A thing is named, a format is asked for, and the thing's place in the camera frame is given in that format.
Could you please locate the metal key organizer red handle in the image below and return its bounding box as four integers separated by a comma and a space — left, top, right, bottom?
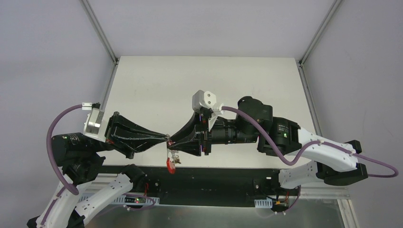
166, 141, 181, 174

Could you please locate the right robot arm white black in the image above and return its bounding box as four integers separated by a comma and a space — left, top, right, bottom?
166, 90, 369, 195

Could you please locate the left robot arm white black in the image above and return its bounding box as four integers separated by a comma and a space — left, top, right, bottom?
27, 112, 168, 228

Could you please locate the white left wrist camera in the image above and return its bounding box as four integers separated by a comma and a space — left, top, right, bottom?
81, 103, 106, 143

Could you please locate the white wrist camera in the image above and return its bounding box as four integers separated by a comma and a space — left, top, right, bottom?
192, 90, 224, 131
81, 103, 106, 143

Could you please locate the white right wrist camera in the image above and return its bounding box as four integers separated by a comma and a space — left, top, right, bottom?
192, 90, 224, 131

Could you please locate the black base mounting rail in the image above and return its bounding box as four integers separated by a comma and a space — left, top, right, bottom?
91, 166, 335, 209

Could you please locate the left controller board with wires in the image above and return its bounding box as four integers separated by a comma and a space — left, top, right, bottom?
124, 183, 149, 204

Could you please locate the controller board with wires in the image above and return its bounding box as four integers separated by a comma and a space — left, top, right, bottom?
271, 191, 289, 212
124, 183, 149, 204

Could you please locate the right controller board with wires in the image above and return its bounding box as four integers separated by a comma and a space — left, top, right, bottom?
271, 191, 289, 212

